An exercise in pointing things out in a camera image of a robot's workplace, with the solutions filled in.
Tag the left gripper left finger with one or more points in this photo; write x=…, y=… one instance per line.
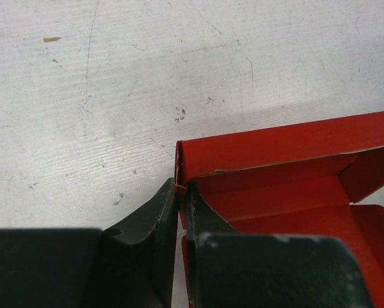
x=129, y=264

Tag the red paper box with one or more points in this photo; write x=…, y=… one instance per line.
x=308, y=178

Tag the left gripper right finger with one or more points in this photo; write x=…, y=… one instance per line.
x=226, y=268

